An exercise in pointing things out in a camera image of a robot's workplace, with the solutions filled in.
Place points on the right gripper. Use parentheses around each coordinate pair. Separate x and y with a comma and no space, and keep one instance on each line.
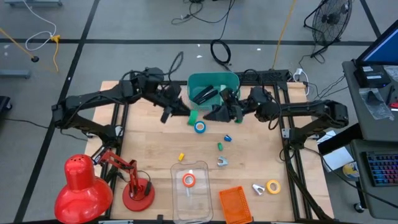
(234,113)

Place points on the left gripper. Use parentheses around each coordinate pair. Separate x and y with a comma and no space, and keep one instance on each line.
(172,93)

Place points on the green tape roll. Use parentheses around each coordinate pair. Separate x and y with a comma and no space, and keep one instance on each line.
(193,118)

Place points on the small blue stapler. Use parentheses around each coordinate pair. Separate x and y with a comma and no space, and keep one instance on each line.
(228,138)

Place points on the silver staple remover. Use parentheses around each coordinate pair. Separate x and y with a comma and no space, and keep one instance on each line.
(221,163)

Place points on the small yellow stapler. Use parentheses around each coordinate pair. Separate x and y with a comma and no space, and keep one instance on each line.
(181,156)

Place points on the orange tape roll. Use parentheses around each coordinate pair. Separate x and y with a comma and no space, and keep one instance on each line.
(183,180)

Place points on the white binder clip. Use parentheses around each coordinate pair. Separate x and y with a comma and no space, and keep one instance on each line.
(257,188)

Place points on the yellow tape roll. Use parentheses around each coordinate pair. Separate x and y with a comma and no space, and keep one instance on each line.
(267,187)

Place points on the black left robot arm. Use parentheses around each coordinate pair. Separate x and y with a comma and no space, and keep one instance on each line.
(93,100)

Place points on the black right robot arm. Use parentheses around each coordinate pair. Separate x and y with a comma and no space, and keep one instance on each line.
(311,109)

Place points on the black stapler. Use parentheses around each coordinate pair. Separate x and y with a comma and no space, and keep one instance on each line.
(207,97)
(203,92)

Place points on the blue tape roll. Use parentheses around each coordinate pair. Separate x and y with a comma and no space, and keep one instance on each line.
(195,127)

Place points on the pale mint stapler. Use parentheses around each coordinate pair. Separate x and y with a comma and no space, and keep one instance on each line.
(223,87)

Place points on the teal plastic bin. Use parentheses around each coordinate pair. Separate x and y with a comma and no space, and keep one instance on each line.
(202,81)

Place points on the black perforated plate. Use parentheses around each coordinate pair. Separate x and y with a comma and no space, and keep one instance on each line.
(270,75)

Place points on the white power adapter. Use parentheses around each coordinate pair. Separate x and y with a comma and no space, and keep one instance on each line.
(298,72)

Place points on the clear plastic container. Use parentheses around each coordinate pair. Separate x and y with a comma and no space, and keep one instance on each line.
(199,202)

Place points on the orange mesh basket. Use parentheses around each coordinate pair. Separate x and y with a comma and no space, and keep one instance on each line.
(234,205)

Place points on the white paper label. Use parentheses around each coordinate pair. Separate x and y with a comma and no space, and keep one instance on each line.
(330,135)

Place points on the white paper sheet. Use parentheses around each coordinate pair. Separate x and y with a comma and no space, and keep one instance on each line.
(337,158)

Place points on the red desk lamp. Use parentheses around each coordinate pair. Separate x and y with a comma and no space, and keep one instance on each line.
(84,193)

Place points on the round yellow blue object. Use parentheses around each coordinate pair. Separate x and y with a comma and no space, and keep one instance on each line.
(351,170)

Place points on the black floor fan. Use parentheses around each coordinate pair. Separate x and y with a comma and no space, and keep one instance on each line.
(331,18)

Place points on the grey desk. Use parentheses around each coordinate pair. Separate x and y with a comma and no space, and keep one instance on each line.
(370,127)

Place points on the black mini computer box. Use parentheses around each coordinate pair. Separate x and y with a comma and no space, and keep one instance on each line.
(371,77)

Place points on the clear plastic bag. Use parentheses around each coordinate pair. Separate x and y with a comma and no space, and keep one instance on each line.
(377,105)

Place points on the black caster wheel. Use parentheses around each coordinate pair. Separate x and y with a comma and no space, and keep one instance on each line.
(358,207)

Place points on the grey cart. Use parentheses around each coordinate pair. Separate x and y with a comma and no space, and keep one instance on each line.
(363,199)

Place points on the black pen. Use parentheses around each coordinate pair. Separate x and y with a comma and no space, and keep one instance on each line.
(390,94)

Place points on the backlit keyboard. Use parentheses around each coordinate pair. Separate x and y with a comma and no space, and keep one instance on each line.
(384,169)

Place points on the grey metal stand foot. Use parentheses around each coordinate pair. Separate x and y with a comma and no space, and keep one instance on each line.
(14,74)
(31,2)

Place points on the small red object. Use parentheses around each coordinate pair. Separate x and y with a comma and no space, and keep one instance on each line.
(395,105)

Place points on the computer monitor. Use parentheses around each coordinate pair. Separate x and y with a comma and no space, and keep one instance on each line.
(382,46)

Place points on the yellow rod with black foot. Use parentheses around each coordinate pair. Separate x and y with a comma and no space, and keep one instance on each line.
(18,44)

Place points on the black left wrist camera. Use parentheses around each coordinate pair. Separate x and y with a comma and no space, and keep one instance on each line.
(166,115)

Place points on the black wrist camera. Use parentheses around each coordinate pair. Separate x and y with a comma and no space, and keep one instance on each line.
(166,115)
(228,96)

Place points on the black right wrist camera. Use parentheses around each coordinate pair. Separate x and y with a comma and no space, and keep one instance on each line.
(228,96)

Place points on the silver mounting bracket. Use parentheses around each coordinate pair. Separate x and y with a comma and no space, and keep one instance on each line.
(286,133)

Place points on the black aluminium table frame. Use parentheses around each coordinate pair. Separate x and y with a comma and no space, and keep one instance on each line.
(294,193)

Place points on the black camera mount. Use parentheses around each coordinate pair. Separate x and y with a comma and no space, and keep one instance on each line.
(160,218)

